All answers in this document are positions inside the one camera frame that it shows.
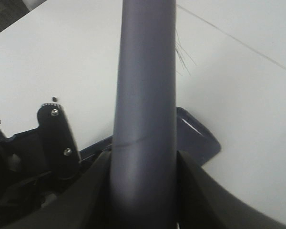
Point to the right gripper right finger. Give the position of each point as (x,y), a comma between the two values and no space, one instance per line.
(204,204)

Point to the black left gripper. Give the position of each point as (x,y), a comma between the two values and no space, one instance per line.
(28,186)

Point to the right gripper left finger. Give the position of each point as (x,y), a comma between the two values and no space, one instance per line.
(73,208)

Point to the grey brush black bristles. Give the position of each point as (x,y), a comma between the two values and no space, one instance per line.
(146,172)

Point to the grey plastic dustpan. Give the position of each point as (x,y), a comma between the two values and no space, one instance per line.
(192,137)

